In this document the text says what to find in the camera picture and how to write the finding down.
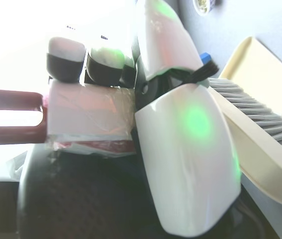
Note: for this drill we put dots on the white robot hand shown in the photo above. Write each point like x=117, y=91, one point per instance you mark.
x=185, y=149

